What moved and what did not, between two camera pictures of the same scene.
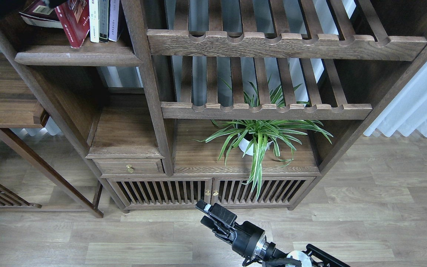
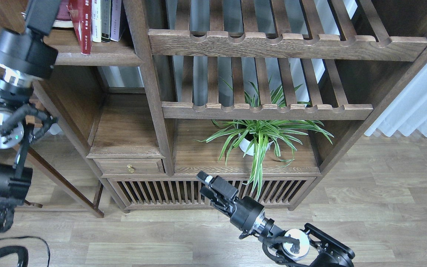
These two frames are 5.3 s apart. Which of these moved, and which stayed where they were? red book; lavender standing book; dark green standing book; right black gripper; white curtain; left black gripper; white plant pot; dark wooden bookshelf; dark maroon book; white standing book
Moved: dark maroon book; red book; left black gripper; right black gripper
Stayed: dark wooden bookshelf; white curtain; dark green standing book; lavender standing book; white plant pot; white standing book
